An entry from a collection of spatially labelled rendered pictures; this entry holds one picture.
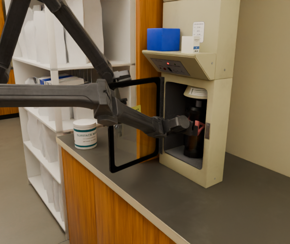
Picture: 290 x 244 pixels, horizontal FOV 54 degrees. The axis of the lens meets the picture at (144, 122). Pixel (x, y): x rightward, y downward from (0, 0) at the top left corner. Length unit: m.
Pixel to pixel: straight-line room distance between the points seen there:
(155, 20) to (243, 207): 0.89
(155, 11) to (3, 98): 0.85
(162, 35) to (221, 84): 0.31
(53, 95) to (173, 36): 0.63
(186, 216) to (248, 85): 0.78
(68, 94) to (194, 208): 0.66
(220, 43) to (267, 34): 0.42
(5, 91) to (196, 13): 0.76
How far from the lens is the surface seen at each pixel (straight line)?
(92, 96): 0.76
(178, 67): 1.16
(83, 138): 1.64
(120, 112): 0.88
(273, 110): 1.50
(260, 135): 1.57
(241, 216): 1.15
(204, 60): 1.07
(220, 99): 1.17
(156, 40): 1.20
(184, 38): 1.11
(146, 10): 1.35
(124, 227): 1.41
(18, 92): 0.76
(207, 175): 1.25
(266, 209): 1.22
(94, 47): 1.16
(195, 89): 1.23
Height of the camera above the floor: 1.58
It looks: 17 degrees down
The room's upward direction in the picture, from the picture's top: straight up
